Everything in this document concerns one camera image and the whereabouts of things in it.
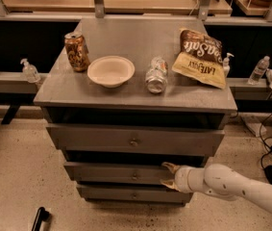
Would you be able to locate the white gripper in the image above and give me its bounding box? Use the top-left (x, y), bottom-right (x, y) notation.
top-left (161, 162), bottom-right (208, 193)

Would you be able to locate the grey drawer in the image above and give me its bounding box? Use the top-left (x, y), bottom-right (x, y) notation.
top-left (63, 161), bottom-right (207, 186)
top-left (77, 185), bottom-right (192, 205)
top-left (46, 124), bottom-right (225, 156)

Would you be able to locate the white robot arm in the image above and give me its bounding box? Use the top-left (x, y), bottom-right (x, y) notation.
top-left (161, 162), bottom-right (272, 214)

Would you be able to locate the grey top drawer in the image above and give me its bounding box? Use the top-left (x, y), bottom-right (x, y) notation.
top-left (46, 124), bottom-right (225, 156)

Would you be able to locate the grey bottom drawer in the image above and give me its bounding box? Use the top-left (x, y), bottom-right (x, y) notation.
top-left (77, 185), bottom-right (192, 205)

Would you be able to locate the grey drawer cabinet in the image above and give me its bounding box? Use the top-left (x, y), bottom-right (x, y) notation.
top-left (33, 17), bottom-right (238, 208)

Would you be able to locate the white flat box on floor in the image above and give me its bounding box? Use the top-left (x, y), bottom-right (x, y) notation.
top-left (241, 115), bottom-right (267, 138)

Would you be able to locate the white pump bottle right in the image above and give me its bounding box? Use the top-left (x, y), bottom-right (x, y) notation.
top-left (223, 53), bottom-right (234, 77)

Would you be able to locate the brown yellow chip bag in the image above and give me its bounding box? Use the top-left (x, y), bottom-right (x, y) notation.
top-left (172, 28), bottom-right (226, 90)

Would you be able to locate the white paper bowl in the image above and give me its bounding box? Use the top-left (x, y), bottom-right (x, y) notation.
top-left (87, 56), bottom-right (135, 88)

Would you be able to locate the black object on floor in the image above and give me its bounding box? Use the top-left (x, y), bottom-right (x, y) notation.
top-left (31, 207), bottom-right (50, 231)

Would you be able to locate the clear water bottle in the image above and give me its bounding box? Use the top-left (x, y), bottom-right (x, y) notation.
top-left (248, 56), bottom-right (270, 85)

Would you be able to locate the orange soda can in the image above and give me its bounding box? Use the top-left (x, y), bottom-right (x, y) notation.
top-left (64, 31), bottom-right (90, 72)

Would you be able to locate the clear sanitizer pump bottle left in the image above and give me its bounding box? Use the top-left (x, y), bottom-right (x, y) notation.
top-left (20, 59), bottom-right (40, 83)

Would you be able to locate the wooden shelf rack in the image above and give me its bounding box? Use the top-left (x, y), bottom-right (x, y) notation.
top-left (0, 0), bottom-right (272, 25)

